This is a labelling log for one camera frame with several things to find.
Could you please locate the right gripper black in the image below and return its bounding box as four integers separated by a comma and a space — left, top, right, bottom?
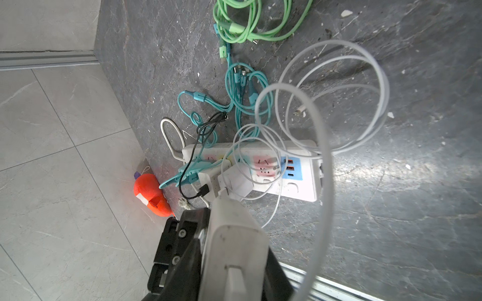
143, 208, 294, 301

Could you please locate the white 66W charger with cable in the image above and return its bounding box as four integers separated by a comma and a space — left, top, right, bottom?
216, 123, 289, 228

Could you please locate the white charger with black cable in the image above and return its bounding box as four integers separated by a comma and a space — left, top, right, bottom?
177, 112, 229, 201

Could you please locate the white multicolour power strip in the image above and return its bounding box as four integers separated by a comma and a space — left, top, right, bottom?
181, 140, 325, 203

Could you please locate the red toy vacuum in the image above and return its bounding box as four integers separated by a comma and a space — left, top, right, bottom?
133, 172, 174, 217

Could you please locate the aluminium front rail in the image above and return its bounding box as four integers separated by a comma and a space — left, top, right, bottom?
280, 263, 383, 301

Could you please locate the white power strip cable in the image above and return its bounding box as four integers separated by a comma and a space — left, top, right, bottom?
159, 117, 212, 211

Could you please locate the teal charger cable bundle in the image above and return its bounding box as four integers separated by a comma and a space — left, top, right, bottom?
157, 22, 274, 189

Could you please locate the green charger and cable bundle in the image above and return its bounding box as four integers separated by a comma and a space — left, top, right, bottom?
212, 0, 314, 64

